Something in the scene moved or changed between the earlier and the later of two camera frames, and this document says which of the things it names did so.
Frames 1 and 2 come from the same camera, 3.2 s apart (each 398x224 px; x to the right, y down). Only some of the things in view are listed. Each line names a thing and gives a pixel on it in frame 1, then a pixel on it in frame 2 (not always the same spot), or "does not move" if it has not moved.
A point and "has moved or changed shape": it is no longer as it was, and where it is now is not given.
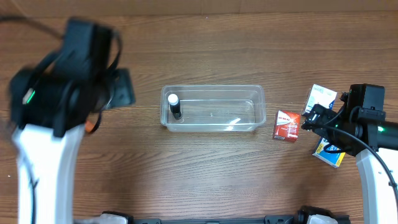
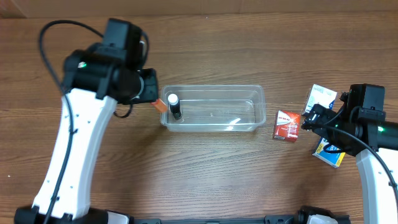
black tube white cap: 175,106 does not move
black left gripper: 123,88 → 149,86
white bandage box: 318,95 does not move
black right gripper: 315,117 does not move
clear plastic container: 214,108 does not move
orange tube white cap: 89,126 has moved or changed shape
